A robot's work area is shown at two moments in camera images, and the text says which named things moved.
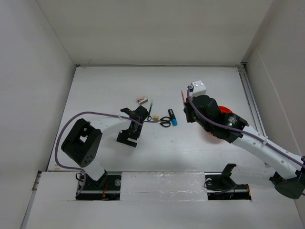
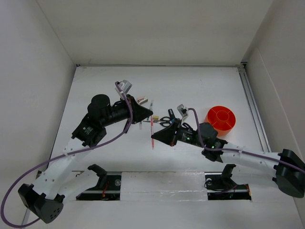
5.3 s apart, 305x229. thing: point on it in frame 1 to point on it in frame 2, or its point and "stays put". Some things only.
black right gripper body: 191,115 to 173,138
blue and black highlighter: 174,122 stays put
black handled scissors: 164,121 stays put
